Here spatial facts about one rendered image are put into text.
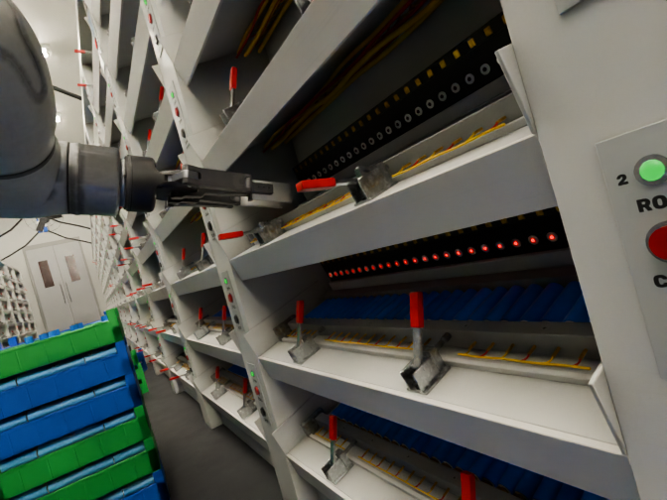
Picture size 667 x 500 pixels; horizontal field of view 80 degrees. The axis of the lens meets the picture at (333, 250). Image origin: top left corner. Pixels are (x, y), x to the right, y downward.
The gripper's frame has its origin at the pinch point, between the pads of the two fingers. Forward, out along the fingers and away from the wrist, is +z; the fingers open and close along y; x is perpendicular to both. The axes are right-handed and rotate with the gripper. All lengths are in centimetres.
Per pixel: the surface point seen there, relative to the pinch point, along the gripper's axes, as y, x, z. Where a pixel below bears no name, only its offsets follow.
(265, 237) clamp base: -2.0, 7.3, -1.4
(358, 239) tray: -25.3, 11.4, -0.6
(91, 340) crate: 52, 23, -24
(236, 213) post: 14.9, -0.3, -0.3
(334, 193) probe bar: -17.4, 4.4, 1.8
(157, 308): 155, 15, 3
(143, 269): 155, -4, -3
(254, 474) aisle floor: 41, 58, 10
